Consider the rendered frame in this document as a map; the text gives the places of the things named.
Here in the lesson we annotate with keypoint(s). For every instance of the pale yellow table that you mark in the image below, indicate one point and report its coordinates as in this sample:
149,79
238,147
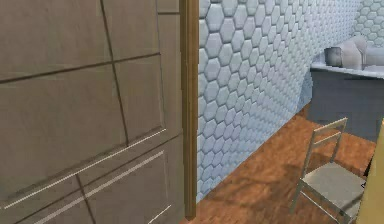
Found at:
374,186

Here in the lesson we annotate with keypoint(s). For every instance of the grey metal pot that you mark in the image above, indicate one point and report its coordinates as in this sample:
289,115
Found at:
333,55

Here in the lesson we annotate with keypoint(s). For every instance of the pale grey rounded appliance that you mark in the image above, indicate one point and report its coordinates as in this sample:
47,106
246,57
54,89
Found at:
354,51

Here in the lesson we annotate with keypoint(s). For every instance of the grey kitchen counter cabinet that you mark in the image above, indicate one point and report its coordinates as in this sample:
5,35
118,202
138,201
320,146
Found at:
346,100

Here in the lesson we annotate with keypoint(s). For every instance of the grey wooden chair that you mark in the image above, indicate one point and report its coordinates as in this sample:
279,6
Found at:
328,181

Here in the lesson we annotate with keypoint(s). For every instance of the brown panelled room door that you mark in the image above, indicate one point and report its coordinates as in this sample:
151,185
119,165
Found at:
83,110

